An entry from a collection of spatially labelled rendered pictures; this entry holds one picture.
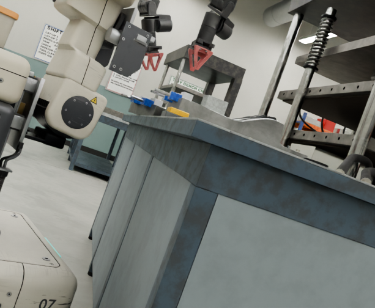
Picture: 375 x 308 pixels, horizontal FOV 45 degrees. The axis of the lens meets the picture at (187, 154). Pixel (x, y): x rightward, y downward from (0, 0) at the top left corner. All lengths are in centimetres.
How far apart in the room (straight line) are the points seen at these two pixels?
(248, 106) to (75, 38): 818
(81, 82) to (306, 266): 85
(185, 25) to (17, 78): 807
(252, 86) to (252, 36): 102
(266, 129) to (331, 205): 63
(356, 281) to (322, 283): 8
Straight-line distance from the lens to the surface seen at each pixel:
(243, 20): 961
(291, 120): 259
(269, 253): 99
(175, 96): 156
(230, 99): 637
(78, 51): 144
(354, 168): 190
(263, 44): 972
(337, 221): 104
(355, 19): 298
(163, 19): 191
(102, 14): 149
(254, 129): 158
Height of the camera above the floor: 74
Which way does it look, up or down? 1 degrees down
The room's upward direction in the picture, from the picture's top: 20 degrees clockwise
